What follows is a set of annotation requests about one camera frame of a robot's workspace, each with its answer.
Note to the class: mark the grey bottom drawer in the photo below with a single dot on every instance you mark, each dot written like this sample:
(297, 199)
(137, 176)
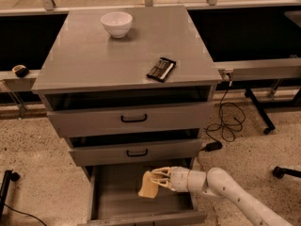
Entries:
(114, 199)

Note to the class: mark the black caster wheel right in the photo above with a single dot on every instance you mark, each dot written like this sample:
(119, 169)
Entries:
(280, 172)

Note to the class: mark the black yellow tape measure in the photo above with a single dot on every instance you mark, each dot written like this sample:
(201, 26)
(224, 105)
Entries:
(20, 71)

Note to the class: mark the yellow sponge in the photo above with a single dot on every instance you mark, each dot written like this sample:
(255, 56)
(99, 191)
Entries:
(149, 189)

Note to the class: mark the black middle drawer handle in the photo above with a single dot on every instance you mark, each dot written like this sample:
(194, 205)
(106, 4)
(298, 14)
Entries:
(137, 154)

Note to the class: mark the grey drawer cabinet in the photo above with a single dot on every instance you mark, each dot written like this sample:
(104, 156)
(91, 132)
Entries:
(88, 69)

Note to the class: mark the grey top drawer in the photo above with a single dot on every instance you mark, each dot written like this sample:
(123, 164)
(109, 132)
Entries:
(106, 121)

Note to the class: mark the black drawer handle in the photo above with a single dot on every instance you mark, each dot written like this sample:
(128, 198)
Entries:
(133, 119)
(137, 154)

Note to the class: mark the white ceramic bowl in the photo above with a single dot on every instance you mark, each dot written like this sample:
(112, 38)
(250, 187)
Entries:
(117, 24)

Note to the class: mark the silver cable clamp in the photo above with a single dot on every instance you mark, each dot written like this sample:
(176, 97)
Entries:
(227, 74)

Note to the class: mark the grey middle drawer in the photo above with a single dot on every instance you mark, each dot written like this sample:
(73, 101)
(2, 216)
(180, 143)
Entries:
(116, 154)

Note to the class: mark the grey drawer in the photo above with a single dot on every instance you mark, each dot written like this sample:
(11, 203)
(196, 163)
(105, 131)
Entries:
(116, 154)
(106, 121)
(114, 199)

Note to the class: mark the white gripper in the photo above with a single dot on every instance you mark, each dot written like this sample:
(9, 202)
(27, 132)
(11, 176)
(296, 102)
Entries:
(180, 179)

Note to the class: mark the black power adapter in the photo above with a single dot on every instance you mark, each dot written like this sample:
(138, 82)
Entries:
(213, 146)

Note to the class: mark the black top drawer handle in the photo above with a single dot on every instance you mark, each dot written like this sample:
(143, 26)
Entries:
(133, 119)

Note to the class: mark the black table leg with caster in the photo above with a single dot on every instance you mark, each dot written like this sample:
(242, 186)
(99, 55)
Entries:
(269, 125)

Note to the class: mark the black stand leg left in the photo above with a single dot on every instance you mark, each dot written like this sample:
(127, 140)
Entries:
(9, 176)

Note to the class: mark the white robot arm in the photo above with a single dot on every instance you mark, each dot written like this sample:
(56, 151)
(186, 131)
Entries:
(217, 183)

